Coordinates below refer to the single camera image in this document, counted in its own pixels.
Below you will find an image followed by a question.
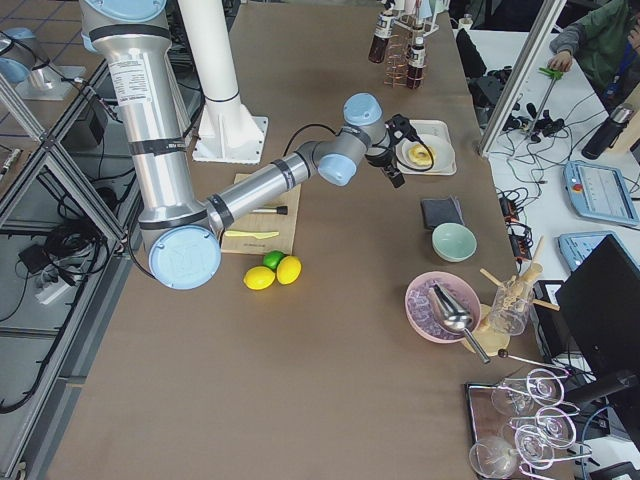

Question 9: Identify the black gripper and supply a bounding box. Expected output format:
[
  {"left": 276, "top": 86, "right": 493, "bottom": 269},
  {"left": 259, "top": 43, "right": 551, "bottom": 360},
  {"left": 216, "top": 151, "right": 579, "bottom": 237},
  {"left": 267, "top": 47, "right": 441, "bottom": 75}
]
[{"left": 365, "top": 148, "right": 404, "bottom": 188}]

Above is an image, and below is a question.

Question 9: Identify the tea bottle white cap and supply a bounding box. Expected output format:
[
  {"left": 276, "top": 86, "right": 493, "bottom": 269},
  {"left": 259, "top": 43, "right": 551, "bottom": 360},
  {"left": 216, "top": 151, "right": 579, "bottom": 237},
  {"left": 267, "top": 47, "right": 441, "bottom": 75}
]
[{"left": 368, "top": 10, "right": 394, "bottom": 64}]

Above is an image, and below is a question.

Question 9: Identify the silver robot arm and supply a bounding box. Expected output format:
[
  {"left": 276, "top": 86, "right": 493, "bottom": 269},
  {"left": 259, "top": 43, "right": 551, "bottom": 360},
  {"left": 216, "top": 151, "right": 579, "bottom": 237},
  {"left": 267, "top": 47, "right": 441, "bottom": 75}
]
[{"left": 81, "top": 1, "right": 404, "bottom": 290}]

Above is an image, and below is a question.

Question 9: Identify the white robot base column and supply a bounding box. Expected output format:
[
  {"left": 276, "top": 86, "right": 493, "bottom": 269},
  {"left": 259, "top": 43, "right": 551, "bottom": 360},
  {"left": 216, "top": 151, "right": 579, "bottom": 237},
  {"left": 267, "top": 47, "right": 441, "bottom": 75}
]
[{"left": 179, "top": 0, "right": 268, "bottom": 165}]

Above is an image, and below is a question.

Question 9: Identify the white serving tray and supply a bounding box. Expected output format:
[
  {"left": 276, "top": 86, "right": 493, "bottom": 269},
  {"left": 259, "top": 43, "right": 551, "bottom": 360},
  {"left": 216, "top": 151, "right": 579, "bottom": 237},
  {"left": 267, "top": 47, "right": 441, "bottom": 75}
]
[{"left": 410, "top": 120, "right": 453, "bottom": 147}]

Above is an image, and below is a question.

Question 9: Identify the tea bottle in rack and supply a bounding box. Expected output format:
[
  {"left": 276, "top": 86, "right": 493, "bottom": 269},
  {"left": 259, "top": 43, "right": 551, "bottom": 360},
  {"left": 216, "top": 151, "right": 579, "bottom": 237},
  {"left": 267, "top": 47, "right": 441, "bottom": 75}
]
[{"left": 406, "top": 36, "right": 426, "bottom": 89}]

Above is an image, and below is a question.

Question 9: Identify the wine glass on tray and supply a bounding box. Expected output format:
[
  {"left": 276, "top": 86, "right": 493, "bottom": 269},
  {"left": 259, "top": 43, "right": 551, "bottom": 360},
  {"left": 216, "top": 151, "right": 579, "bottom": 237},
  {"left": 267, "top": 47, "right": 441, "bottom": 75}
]
[{"left": 491, "top": 368, "right": 564, "bottom": 416}]

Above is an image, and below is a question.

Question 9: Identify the black glass tray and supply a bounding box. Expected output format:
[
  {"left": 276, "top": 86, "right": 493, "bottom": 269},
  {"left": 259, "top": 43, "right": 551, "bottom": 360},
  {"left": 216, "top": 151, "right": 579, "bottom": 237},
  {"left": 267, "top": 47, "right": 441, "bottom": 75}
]
[{"left": 464, "top": 383, "right": 522, "bottom": 479}]

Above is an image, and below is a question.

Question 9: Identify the white round plate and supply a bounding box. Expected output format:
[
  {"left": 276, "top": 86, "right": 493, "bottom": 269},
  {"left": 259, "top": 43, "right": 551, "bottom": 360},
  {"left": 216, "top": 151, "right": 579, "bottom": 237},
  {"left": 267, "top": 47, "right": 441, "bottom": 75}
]
[{"left": 396, "top": 134, "right": 455, "bottom": 175}]

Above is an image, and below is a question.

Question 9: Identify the grey folded cloth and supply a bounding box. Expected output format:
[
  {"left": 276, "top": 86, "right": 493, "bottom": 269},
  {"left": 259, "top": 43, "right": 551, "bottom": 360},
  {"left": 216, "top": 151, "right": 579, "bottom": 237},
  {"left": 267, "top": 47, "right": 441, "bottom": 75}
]
[{"left": 420, "top": 196, "right": 464, "bottom": 231}]

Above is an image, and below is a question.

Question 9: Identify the mint green bowl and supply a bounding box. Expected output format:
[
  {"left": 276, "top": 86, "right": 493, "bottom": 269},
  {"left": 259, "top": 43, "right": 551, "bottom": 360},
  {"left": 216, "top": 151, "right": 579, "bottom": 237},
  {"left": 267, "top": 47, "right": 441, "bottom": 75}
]
[{"left": 432, "top": 223, "right": 477, "bottom": 263}]

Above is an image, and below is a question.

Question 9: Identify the steel muddler stick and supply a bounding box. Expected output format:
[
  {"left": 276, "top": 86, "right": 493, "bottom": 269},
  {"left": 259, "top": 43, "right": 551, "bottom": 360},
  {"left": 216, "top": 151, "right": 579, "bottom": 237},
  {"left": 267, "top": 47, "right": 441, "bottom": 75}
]
[{"left": 252, "top": 205, "right": 288, "bottom": 215}]

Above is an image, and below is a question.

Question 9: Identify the wooden cutting board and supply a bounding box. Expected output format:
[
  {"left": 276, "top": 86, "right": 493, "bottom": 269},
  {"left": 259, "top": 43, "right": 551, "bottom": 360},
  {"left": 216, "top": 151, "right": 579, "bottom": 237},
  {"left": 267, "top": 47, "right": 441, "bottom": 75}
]
[{"left": 221, "top": 185, "right": 302, "bottom": 255}]

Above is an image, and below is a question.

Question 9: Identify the pink bowl with ice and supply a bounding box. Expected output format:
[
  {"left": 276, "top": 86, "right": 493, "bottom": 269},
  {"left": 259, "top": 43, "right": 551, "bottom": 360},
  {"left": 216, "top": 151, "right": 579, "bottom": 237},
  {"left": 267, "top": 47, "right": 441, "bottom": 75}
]
[{"left": 405, "top": 271, "right": 481, "bottom": 344}]

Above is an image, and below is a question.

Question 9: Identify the yellow lemon back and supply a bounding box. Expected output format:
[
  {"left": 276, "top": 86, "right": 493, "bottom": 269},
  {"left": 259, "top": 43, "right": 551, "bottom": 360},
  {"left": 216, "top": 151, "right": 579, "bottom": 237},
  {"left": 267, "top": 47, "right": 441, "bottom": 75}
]
[{"left": 276, "top": 256, "right": 302, "bottom": 285}]

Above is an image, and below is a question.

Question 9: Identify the yellow lemon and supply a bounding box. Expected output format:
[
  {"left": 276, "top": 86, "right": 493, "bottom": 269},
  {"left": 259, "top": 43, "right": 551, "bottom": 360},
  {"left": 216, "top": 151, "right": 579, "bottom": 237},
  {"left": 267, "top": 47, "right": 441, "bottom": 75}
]
[
  {"left": 243, "top": 266, "right": 276, "bottom": 291},
  {"left": 276, "top": 256, "right": 302, "bottom": 285}
]

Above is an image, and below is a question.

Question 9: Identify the yellow plastic knife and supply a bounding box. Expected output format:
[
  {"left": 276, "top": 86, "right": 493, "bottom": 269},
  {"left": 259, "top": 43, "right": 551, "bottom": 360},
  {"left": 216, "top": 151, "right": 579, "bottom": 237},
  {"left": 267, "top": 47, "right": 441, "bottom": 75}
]
[{"left": 224, "top": 230, "right": 280, "bottom": 240}]

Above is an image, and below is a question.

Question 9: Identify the green lime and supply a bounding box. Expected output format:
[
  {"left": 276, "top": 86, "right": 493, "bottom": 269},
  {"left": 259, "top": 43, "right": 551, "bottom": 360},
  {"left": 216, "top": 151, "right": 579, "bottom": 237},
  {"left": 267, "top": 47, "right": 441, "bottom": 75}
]
[{"left": 262, "top": 250, "right": 286, "bottom": 270}]

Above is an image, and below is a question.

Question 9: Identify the steel ice scoop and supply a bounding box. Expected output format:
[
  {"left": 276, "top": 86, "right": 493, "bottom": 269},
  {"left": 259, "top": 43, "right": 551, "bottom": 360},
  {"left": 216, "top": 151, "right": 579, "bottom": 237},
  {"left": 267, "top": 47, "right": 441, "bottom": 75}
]
[{"left": 429, "top": 283, "right": 490, "bottom": 364}]

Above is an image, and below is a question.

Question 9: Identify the yellow lemon front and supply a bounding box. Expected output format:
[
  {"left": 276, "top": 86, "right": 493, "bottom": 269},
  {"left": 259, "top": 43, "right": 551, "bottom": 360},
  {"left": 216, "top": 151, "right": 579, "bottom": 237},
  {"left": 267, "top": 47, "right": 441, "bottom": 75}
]
[{"left": 243, "top": 266, "right": 276, "bottom": 291}]

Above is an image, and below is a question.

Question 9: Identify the glass jar with sticks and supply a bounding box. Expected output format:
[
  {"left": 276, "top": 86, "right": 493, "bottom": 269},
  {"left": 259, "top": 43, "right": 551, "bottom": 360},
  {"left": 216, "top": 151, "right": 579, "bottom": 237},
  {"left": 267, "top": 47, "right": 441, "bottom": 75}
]
[{"left": 488, "top": 237, "right": 560, "bottom": 336}]

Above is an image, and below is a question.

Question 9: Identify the blue teach pendant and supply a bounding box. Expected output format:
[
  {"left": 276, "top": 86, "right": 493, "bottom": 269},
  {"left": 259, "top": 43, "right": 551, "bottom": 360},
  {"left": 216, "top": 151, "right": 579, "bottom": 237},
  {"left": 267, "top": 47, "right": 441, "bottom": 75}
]
[{"left": 563, "top": 161, "right": 639, "bottom": 227}]

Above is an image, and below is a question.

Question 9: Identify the black water bottle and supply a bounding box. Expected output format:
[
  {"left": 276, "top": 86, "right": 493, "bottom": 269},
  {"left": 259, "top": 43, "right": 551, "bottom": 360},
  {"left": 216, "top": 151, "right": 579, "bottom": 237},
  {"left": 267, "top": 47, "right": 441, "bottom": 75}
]
[{"left": 581, "top": 103, "right": 635, "bottom": 160}]

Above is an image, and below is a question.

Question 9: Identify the black monitor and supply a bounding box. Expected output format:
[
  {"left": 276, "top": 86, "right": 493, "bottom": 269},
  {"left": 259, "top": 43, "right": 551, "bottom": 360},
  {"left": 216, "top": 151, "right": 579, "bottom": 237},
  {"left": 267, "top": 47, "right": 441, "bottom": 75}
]
[{"left": 557, "top": 235, "right": 640, "bottom": 376}]

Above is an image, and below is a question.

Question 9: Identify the glazed ring donut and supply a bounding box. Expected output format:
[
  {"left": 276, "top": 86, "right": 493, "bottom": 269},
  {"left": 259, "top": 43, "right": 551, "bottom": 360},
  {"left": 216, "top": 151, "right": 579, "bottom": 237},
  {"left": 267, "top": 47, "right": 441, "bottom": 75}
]
[{"left": 407, "top": 144, "right": 436, "bottom": 169}]

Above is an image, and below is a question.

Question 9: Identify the copper wire bottle rack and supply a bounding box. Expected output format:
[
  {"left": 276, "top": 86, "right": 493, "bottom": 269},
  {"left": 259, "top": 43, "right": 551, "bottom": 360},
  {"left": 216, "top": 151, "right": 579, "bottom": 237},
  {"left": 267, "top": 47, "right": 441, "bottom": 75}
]
[{"left": 384, "top": 14, "right": 438, "bottom": 88}]

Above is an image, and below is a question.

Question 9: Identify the aluminium frame post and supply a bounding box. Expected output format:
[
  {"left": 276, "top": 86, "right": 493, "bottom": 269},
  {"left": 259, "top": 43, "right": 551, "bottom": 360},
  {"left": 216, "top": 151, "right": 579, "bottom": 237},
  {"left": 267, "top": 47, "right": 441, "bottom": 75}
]
[{"left": 478, "top": 0, "right": 566, "bottom": 159}]

